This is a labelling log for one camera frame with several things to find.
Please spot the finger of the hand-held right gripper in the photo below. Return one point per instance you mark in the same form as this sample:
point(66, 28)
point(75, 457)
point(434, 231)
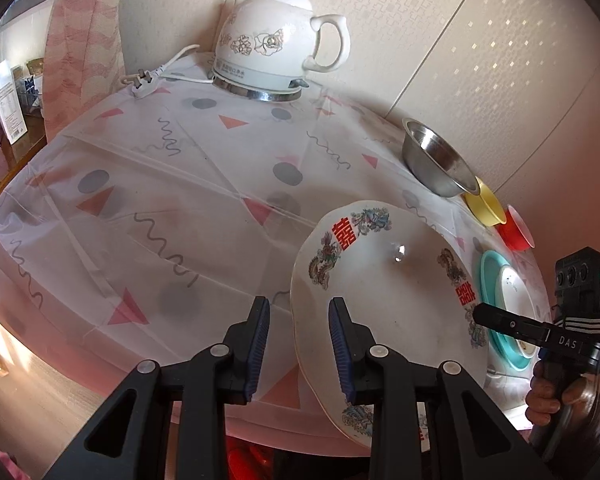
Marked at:
point(505, 324)

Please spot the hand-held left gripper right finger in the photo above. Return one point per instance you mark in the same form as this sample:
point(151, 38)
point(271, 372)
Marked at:
point(339, 350)

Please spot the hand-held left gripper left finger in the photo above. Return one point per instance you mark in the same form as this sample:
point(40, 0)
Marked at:
point(260, 345)

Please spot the large white printed plate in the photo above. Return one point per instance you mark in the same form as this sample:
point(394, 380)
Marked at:
point(405, 310)

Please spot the red plastic bowl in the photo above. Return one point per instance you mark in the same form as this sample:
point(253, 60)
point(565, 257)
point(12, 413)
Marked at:
point(512, 232)

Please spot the person's right hand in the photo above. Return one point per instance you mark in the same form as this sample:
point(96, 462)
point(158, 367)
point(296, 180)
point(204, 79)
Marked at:
point(540, 405)

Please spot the teal plastic plate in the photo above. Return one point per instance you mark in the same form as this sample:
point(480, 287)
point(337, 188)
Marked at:
point(490, 280)

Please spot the red plastic stool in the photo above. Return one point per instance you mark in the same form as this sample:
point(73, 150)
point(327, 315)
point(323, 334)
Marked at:
point(240, 462)

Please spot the yellow plastic bowl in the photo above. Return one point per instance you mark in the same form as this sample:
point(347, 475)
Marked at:
point(485, 205)

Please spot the white patterned tablecloth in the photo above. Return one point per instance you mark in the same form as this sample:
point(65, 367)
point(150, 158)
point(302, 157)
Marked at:
point(180, 185)

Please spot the stainless steel bowl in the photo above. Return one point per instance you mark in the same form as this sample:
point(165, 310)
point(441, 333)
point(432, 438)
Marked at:
point(420, 155)

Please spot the steel kettle base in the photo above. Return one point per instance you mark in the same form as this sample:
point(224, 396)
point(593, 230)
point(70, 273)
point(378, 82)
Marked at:
point(250, 89)

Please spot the wooden cabinet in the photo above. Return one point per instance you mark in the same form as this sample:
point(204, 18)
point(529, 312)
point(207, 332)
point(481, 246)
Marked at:
point(10, 157)

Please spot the white ceramic electric kettle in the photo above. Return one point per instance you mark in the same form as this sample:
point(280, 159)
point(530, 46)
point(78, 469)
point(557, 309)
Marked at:
point(270, 25)

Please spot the white printed carton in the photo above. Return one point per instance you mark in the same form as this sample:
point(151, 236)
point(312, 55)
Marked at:
point(7, 105)

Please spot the pink striped curtain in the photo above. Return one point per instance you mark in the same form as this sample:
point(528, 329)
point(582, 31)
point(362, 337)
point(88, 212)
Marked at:
point(80, 35)

